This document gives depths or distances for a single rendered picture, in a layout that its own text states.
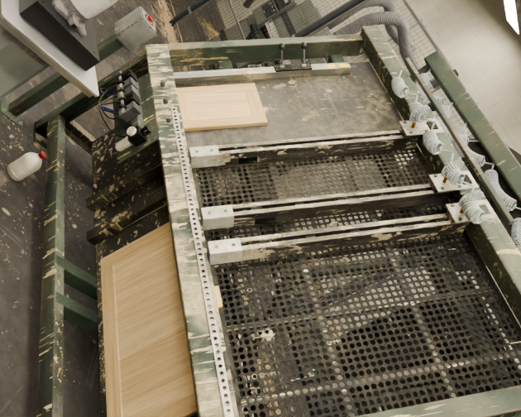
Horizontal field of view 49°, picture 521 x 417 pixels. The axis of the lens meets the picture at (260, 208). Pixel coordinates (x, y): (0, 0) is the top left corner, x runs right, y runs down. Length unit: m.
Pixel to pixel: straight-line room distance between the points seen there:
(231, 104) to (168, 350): 1.23
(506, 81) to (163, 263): 6.59
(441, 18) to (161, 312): 7.61
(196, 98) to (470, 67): 6.22
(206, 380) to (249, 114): 1.39
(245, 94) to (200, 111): 0.26
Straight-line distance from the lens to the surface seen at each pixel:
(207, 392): 1.91
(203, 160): 2.53
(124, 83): 2.89
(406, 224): 2.42
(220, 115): 2.81
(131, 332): 2.52
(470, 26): 9.16
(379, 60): 3.24
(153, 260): 2.61
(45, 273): 2.71
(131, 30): 3.04
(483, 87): 8.46
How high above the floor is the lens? 1.70
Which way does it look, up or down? 14 degrees down
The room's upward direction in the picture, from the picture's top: 62 degrees clockwise
